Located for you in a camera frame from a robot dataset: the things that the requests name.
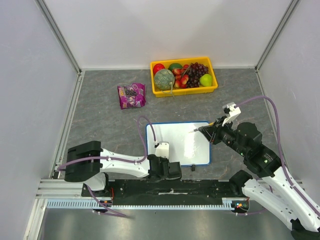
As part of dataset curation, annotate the white marker with yellow cap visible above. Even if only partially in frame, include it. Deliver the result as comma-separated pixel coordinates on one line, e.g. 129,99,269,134
189,122,214,133

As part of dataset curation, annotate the blue framed whiteboard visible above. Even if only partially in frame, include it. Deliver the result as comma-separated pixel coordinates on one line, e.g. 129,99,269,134
145,121,212,166

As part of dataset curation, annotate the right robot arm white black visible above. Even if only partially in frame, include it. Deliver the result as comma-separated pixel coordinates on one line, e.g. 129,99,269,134
197,117,320,240

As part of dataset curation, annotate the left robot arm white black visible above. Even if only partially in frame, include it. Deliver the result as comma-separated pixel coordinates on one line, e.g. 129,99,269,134
58,140,182,197

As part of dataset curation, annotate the black whiteboard foot clip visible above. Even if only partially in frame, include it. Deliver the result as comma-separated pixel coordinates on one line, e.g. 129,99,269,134
191,164,196,172

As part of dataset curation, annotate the green pear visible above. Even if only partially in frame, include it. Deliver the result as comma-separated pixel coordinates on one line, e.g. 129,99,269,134
199,73,213,87

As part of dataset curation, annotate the red cherry cluster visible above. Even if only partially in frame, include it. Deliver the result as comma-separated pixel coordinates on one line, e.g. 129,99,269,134
172,64,190,89

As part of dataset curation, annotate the purple grape bunch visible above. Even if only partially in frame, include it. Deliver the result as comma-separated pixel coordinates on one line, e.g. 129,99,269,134
185,62,209,88

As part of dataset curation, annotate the yellow plastic fruit bin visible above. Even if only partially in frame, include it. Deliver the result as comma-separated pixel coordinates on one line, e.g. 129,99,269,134
150,56,218,98

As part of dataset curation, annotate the green netted melon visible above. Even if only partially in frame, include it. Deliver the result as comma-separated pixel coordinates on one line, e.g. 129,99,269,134
154,69,175,91

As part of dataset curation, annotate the dark green round fruit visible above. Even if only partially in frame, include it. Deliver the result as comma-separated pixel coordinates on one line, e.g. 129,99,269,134
168,62,183,72

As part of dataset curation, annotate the red apple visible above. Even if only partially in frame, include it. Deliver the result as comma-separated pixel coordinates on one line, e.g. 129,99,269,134
152,63,165,75

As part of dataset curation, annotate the purple snack bag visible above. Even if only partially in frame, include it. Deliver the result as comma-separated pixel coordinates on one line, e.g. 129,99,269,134
117,83,147,110

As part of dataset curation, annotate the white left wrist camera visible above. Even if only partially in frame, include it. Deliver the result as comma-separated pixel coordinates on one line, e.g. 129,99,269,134
154,141,170,159

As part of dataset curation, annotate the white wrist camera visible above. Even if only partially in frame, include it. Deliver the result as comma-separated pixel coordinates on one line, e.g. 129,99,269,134
222,102,241,127
154,141,170,159

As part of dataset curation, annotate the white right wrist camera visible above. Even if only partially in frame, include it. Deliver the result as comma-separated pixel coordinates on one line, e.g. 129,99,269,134
222,102,241,127

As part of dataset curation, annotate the right aluminium frame post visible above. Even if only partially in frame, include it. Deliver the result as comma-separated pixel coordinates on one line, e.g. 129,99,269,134
254,0,300,73

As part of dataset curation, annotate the aluminium frame post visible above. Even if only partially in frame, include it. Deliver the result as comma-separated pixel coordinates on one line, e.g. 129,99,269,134
35,0,82,75
254,0,300,73

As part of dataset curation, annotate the white slotted cable duct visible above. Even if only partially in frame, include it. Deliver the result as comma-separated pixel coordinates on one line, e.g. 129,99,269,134
47,197,246,211

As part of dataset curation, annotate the left aluminium frame post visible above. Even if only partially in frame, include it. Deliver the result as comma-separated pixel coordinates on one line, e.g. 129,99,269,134
35,0,82,75

